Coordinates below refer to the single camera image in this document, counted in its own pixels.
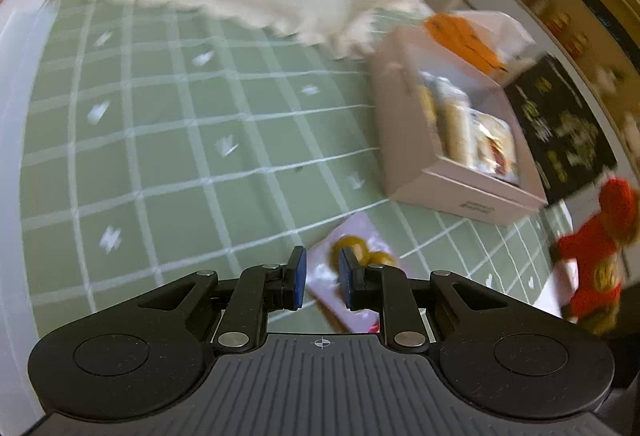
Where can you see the pink packet with yellow rings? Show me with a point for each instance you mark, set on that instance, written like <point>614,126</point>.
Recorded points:
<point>322,266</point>

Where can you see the black snack bag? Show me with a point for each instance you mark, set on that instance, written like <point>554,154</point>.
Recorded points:
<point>560,131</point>

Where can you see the white ball candy packet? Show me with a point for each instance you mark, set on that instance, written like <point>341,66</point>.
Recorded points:
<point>495,146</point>

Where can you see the clear beige snack packet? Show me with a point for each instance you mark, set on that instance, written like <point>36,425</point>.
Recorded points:
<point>450,116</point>

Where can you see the green checked table mat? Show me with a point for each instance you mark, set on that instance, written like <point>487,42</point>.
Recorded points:
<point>150,141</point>

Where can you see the black device with lights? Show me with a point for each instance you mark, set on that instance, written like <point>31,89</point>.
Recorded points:
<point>610,16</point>

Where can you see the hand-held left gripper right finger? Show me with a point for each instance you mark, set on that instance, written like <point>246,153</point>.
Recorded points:
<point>346,278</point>

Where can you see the pink cardboard box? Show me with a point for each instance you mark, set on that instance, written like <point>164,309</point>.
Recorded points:
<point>400,141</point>

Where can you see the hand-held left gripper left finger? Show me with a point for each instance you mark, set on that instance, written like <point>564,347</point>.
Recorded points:
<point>298,278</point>

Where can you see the orange tissue pack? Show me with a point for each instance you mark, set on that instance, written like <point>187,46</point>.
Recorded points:
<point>465,36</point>

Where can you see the red plush toy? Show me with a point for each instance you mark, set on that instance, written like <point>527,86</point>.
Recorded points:
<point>595,246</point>

